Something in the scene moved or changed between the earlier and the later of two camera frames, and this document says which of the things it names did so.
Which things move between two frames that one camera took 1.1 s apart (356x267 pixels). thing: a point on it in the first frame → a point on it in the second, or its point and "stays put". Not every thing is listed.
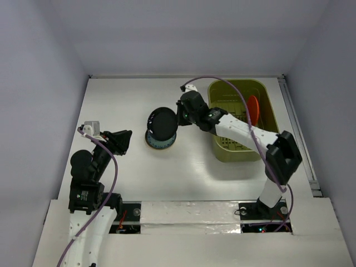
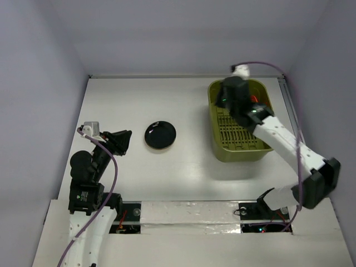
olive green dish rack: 231,95 stays put
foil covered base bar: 189,217 stays put
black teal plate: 162,123 → 160,134
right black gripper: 180,113 → 232,90
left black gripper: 118,140 stays put
